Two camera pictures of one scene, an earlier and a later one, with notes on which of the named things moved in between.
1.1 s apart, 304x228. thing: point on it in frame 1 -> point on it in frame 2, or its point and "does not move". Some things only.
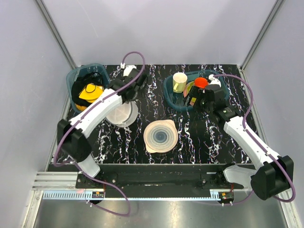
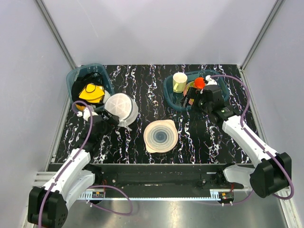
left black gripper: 139,87 -> 112,121
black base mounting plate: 158,179 does not move
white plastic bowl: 123,116 does not move
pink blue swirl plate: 160,136 does not move
